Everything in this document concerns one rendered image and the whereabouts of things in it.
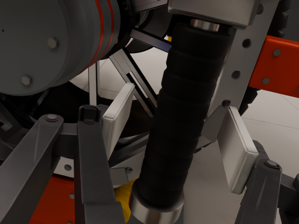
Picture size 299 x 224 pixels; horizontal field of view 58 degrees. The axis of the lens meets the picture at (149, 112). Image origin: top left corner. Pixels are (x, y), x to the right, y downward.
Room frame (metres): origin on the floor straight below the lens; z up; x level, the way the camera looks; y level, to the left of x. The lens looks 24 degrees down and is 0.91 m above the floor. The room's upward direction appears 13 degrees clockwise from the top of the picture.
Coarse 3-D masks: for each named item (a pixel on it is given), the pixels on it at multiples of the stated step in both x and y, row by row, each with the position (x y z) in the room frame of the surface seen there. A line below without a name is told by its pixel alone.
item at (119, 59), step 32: (128, 0) 0.49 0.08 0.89; (160, 0) 0.49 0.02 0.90; (128, 32) 0.49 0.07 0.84; (96, 64) 0.49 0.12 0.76; (128, 64) 0.49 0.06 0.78; (0, 96) 0.48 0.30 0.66; (32, 96) 0.50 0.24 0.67; (64, 96) 0.62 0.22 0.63; (96, 96) 0.49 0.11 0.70; (128, 128) 0.51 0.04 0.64
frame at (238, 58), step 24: (264, 0) 0.38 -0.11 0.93; (264, 24) 0.38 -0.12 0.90; (240, 48) 0.38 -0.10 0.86; (240, 72) 0.39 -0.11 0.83; (216, 96) 0.38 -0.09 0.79; (240, 96) 0.38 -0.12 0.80; (0, 120) 0.43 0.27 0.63; (216, 120) 0.38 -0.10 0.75; (0, 144) 0.39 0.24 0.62; (144, 144) 0.42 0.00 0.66; (72, 168) 0.39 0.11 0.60; (120, 168) 0.38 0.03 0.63
